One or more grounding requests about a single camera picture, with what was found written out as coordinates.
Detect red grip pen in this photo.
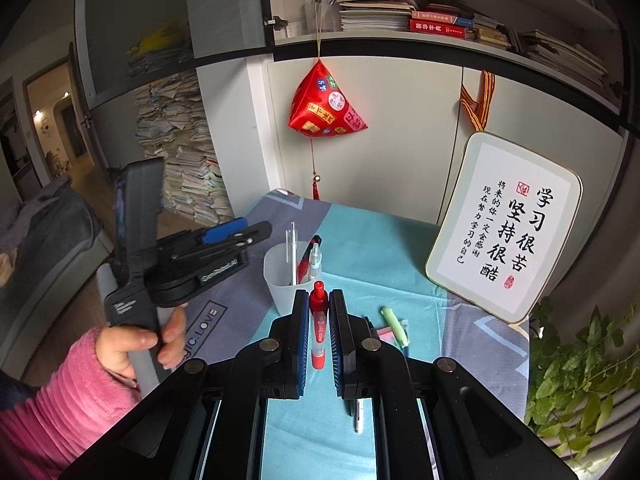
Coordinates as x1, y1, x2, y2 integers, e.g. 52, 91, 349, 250
309, 281, 329, 370

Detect frosted plastic cup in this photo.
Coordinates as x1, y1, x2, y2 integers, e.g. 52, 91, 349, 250
262, 243, 321, 315

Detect red black pen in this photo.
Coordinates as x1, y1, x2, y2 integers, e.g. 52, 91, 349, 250
296, 234, 321, 284

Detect clear pen green grip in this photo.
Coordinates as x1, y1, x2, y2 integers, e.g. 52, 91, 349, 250
308, 244, 322, 282

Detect clear pen white grip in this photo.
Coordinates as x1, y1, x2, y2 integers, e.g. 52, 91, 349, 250
285, 222, 297, 286

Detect pink sleeve forearm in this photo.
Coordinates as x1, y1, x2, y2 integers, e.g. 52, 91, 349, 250
1, 328, 141, 479

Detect left hand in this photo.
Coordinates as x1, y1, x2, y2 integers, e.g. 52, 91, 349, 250
94, 304, 186, 382

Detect pink green eraser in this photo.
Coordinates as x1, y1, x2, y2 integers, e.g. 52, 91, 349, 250
376, 326, 410, 349

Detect blue grey tablecloth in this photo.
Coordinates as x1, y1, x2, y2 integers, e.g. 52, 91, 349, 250
186, 190, 529, 479

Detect stack of papers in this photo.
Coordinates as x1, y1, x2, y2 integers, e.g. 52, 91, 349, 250
134, 70, 234, 226

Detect red hanging ornament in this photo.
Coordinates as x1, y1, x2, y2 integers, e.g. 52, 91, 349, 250
287, 58, 369, 201

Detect calligraphy framed board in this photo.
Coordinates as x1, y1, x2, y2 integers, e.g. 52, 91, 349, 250
425, 132, 582, 324

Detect green potted plant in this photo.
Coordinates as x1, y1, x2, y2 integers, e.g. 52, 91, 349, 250
524, 297, 639, 464

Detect orange striped medal ribbon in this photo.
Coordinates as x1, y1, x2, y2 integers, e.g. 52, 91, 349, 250
460, 70, 496, 132

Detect red book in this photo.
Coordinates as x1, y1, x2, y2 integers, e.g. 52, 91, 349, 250
409, 18, 466, 39

